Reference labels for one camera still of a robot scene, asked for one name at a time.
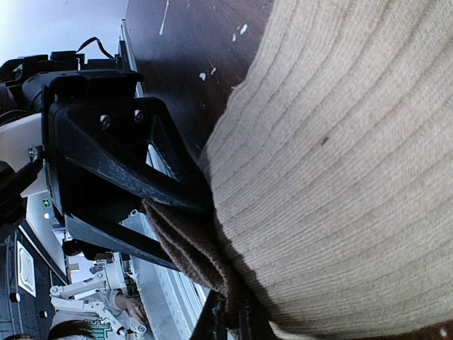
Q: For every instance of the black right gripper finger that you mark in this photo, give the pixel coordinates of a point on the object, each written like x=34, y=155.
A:
x=97, y=230
x=103, y=144

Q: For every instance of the tan ribbed sock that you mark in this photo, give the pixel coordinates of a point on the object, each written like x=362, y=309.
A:
x=331, y=174

